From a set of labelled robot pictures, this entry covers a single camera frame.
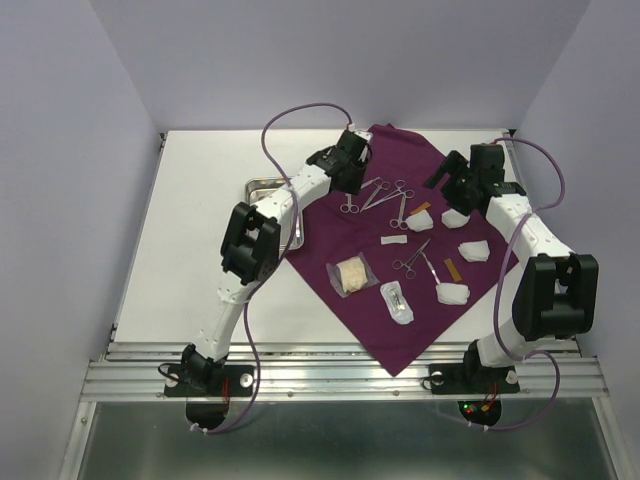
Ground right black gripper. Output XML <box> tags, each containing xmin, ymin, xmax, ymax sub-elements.
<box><xmin>422</xmin><ymin>149</ymin><xmax>479</xmax><ymax>215</ymax></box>

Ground small steel scissors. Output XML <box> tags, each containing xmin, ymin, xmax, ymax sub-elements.
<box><xmin>360</xmin><ymin>178</ymin><xmax>390</xmax><ymax>212</ymax></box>

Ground long steel forceps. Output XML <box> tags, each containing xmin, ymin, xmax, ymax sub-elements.
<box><xmin>363</xmin><ymin>180</ymin><xmax>415</xmax><ymax>210</ymax></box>

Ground steel bandage scissors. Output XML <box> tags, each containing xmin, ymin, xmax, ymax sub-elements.
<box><xmin>389</xmin><ymin>194</ymin><xmax>408</xmax><ymax>230</ymax></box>

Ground stainless steel instrument tray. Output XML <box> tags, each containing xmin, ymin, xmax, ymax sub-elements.
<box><xmin>245</xmin><ymin>177</ymin><xmax>304</xmax><ymax>253</ymax></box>

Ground straight steel scissors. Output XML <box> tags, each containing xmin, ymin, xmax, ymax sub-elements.
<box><xmin>340</xmin><ymin>193</ymin><xmax>359</xmax><ymax>214</ymax></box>

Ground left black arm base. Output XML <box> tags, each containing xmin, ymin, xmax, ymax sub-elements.
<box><xmin>157</xmin><ymin>344</ymin><xmax>255</xmax><ymax>398</ymax></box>

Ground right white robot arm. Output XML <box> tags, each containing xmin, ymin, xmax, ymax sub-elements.
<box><xmin>423</xmin><ymin>140</ymin><xmax>599</xmax><ymax>394</ymax></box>

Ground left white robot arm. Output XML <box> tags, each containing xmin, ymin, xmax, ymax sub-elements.
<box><xmin>180</xmin><ymin>129</ymin><xmax>373</xmax><ymax>396</ymax></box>

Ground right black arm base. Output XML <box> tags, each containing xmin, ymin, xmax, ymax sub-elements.
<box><xmin>421</xmin><ymin>341</ymin><xmax>520</xmax><ymax>396</ymax></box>

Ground purple surgical drape cloth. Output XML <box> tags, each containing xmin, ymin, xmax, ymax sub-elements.
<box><xmin>269</xmin><ymin>125</ymin><xmax>521</xmax><ymax>376</ymax></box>

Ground upper orange adhesive strip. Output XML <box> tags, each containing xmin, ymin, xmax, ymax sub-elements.
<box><xmin>410</xmin><ymin>202</ymin><xmax>431</xmax><ymax>215</ymax></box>

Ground orange adhesive strip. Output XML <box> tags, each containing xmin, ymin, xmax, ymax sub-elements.
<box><xmin>410</xmin><ymin>202</ymin><xmax>431</xmax><ymax>215</ymax></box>
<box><xmin>444</xmin><ymin>258</ymin><xmax>462</xmax><ymax>282</ymax></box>

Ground white gauze pad upper right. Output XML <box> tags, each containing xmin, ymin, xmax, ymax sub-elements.
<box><xmin>441</xmin><ymin>209</ymin><xmax>470</xmax><ymax>229</ymax></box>

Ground white gauze pad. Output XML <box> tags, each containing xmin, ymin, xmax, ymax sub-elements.
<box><xmin>436</xmin><ymin>283</ymin><xmax>470</xmax><ymax>306</ymax></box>
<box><xmin>458</xmin><ymin>240</ymin><xmax>491</xmax><ymax>263</ymax></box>
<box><xmin>441</xmin><ymin>209</ymin><xmax>470</xmax><ymax>229</ymax></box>
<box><xmin>405</xmin><ymin>210</ymin><xmax>434</xmax><ymax>232</ymax></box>

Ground white gauze pad centre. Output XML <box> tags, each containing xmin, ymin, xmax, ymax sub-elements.
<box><xmin>405</xmin><ymin>210</ymin><xmax>434</xmax><ymax>232</ymax></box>

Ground small white gauze roll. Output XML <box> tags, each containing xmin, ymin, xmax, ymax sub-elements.
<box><xmin>380</xmin><ymin>235</ymin><xmax>408</xmax><ymax>245</ymax></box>

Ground lower orange adhesive strip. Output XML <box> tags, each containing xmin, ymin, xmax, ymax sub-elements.
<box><xmin>444</xmin><ymin>258</ymin><xmax>462</xmax><ymax>282</ymax></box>

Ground steel hemostat clamp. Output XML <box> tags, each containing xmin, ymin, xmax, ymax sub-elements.
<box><xmin>392</xmin><ymin>239</ymin><xmax>430</xmax><ymax>280</ymax></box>

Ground bagged beige gloves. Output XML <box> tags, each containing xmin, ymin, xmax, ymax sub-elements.
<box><xmin>326</xmin><ymin>252</ymin><xmax>379</xmax><ymax>298</ymax></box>

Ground white gauze pad lower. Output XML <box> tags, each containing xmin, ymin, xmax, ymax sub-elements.
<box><xmin>436</xmin><ymin>283</ymin><xmax>470</xmax><ymax>306</ymax></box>

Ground clear suture packet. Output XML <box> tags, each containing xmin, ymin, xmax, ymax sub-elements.
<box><xmin>380</xmin><ymin>281</ymin><xmax>414</xmax><ymax>325</ymax></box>

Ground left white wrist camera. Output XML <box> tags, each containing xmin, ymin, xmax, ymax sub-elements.
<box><xmin>348</xmin><ymin>124</ymin><xmax>373</xmax><ymax>145</ymax></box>

